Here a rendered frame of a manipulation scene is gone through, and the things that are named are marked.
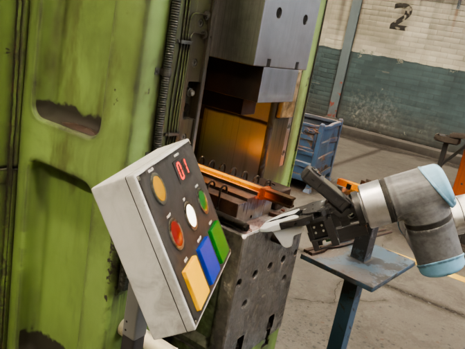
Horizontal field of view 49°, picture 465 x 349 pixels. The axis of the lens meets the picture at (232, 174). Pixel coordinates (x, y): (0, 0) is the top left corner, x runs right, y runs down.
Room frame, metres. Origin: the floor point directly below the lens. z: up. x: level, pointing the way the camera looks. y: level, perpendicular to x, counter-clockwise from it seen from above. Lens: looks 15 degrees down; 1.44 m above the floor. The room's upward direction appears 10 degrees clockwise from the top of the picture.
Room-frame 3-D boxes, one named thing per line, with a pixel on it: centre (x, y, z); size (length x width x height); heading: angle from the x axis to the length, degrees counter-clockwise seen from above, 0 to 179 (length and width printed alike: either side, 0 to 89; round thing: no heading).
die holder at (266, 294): (1.62, 0.07, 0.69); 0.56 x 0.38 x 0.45; 58
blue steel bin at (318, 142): (5.63, -0.42, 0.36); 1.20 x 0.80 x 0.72; 66
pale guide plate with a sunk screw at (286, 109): (1.79, -0.14, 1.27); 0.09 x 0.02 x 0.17; 148
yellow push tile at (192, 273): (0.82, 0.03, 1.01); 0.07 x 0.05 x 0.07; 173
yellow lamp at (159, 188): (0.83, 0.12, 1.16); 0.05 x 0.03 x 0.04; 148
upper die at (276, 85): (1.57, 0.09, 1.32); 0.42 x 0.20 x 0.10; 58
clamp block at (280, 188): (1.64, -0.13, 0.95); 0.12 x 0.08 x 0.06; 58
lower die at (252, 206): (1.57, 0.09, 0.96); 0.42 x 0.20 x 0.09; 58
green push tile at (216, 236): (1.02, 0.01, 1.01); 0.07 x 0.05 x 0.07; 173
